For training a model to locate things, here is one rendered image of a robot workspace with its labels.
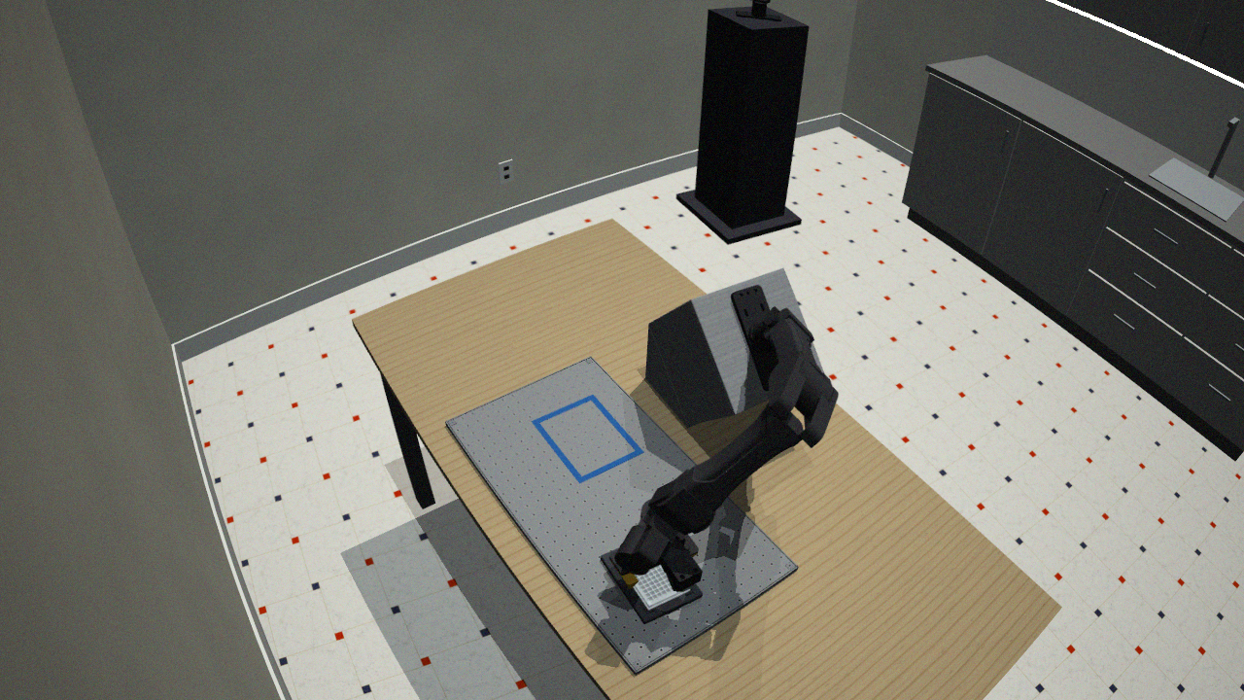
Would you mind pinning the blue tape rectangle outline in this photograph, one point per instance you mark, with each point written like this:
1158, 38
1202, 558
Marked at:
562, 456

